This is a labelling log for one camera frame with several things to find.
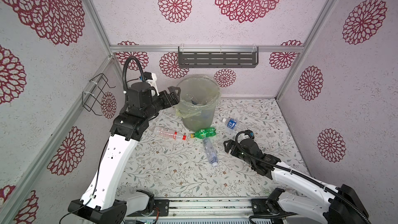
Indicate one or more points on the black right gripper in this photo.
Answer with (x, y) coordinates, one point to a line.
(231, 147)

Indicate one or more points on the green bottle yellow cap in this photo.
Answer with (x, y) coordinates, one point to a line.
(204, 133)

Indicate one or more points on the black wire wall rack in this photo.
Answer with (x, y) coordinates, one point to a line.
(90, 98)

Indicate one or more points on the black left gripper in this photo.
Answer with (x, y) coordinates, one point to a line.
(174, 98)

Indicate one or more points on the clear crushed water bottle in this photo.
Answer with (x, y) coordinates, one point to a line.
(210, 152)

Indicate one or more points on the grey bin with liner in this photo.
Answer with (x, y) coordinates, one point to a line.
(199, 97)

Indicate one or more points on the clear bottle red cap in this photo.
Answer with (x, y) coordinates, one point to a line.
(170, 134)

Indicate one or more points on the clear bottle blue label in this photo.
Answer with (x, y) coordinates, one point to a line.
(233, 124)

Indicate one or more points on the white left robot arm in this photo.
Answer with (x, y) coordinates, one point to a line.
(99, 204)

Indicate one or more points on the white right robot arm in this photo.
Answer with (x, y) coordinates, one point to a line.
(318, 201)

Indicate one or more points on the grey slotted wall shelf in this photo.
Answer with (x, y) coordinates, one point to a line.
(247, 58)

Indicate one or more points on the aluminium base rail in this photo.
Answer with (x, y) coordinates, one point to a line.
(202, 211)

